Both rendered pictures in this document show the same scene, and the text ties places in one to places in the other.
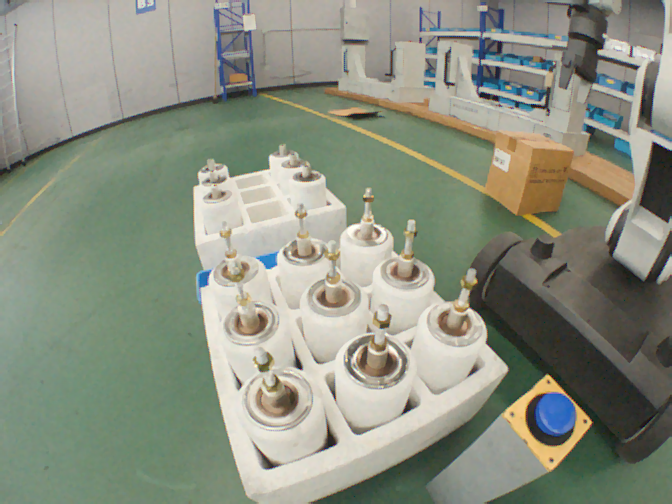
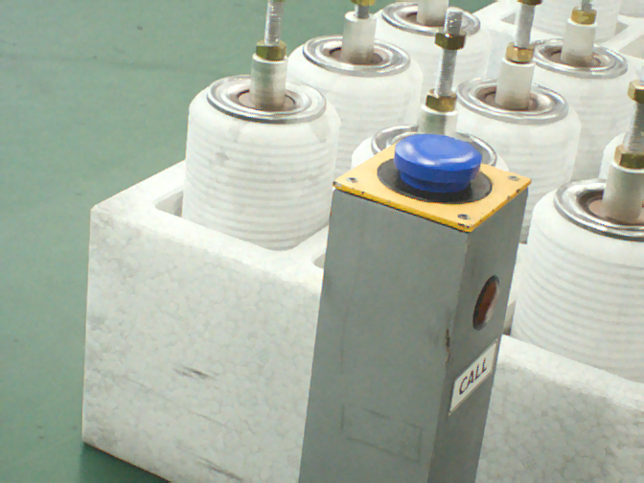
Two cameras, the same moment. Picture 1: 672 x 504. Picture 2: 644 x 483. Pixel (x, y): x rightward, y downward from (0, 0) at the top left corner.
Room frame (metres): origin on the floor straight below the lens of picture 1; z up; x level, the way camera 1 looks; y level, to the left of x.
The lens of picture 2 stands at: (-0.36, -0.63, 0.58)
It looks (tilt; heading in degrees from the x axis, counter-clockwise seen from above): 26 degrees down; 51
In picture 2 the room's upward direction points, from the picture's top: 7 degrees clockwise
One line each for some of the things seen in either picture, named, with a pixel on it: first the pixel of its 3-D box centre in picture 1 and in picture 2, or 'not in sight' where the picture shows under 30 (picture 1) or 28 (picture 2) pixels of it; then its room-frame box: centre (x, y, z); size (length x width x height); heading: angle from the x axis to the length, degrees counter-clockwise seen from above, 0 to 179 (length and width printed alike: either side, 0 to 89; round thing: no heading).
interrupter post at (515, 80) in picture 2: (333, 289); (515, 82); (0.30, 0.00, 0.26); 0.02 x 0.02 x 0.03
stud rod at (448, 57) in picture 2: (380, 332); (446, 71); (0.19, -0.04, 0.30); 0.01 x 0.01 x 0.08
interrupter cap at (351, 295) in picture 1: (333, 296); (511, 102); (0.30, 0.00, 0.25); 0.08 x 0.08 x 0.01
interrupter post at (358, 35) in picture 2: (248, 316); (358, 38); (0.25, 0.11, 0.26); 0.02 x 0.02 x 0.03
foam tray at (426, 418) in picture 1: (336, 361); (474, 313); (0.30, 0.00, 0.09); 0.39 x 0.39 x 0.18; 24
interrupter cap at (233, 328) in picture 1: (250, 322); (356, 57); (0.25, 0.11, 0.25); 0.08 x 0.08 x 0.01
